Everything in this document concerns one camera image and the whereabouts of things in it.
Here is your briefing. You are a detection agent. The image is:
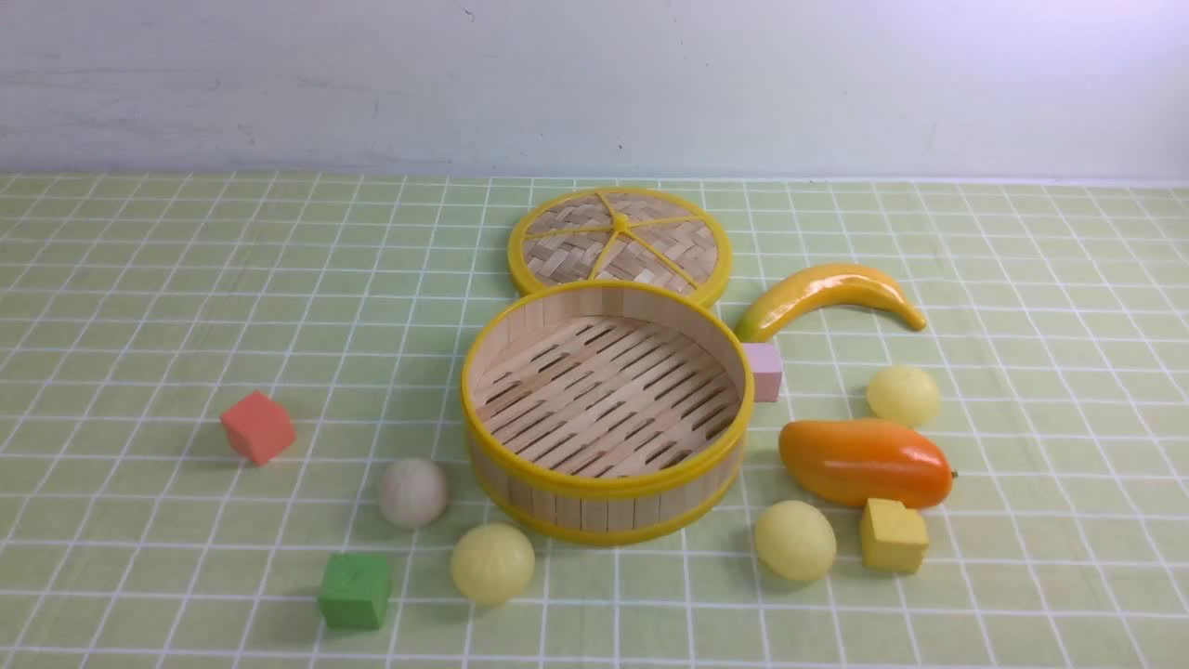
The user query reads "orange toy mango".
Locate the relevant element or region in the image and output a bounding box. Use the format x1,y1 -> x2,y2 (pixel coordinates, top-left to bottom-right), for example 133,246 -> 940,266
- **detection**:
776,418 -> 956,509

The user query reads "green wooden cube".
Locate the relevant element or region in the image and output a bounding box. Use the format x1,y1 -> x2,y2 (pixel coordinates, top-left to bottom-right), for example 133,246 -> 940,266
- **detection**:
316,553 -> 392,631

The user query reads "red wooden cube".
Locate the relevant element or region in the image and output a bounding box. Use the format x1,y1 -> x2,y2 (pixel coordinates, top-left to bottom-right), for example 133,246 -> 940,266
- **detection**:
220,391 -> 296,466

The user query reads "bamboo steamer tray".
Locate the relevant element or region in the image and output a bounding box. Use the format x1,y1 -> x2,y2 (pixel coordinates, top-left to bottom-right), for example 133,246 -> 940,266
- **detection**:
460,282 -> 754,545

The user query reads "yellow bun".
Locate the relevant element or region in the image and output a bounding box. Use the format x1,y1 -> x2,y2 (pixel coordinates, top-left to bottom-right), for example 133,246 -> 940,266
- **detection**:
866,365 -> 940,427
754,500 -> 837,582
449,522 -> 536,606

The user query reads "yellow toy banana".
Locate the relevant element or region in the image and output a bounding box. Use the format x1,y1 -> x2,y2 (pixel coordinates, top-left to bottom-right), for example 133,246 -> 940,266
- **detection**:
734,263 -> 927,343

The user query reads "pink wooden cube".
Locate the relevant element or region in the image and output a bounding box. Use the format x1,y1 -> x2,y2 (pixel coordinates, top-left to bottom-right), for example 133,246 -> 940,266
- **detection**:
742,340 -> 784,402

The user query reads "green checkered tablecloth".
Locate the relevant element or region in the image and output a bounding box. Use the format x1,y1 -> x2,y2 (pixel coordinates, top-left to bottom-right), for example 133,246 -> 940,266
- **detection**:
1,173 -> 1188,668

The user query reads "yellow wooden cube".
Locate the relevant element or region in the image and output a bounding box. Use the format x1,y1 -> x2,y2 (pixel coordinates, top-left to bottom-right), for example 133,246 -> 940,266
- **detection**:
858,498 -> 930,574

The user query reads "woven bamboo steamer lid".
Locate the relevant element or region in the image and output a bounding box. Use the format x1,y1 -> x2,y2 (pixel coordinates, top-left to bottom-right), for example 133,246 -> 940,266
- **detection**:
507,187 -> 732,308

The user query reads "white steamed bun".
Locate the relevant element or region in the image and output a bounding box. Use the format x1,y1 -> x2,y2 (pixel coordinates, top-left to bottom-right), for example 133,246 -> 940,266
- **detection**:
378,457 -> 449,530

